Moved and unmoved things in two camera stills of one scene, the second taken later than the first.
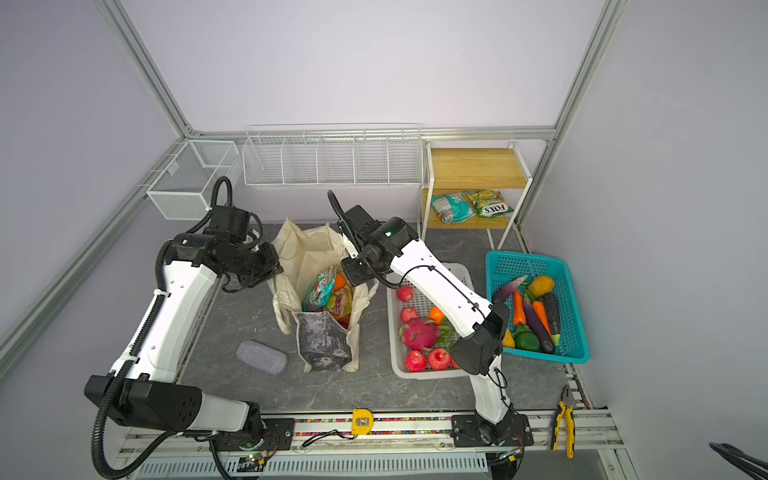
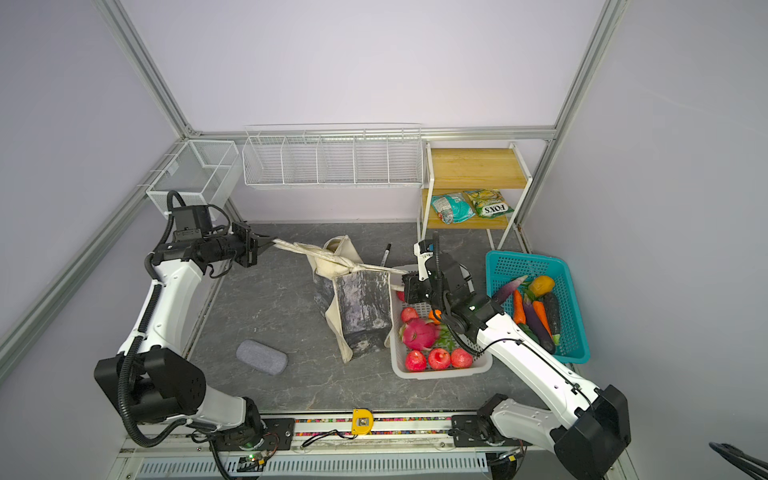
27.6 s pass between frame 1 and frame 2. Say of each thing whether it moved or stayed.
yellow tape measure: stayed
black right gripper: moved
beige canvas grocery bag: moved
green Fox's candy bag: stayed
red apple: stayed
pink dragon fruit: stayed
